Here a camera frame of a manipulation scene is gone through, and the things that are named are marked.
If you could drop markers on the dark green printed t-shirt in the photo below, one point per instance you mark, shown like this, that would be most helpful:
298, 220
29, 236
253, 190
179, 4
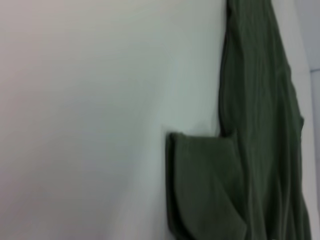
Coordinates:
262, 100

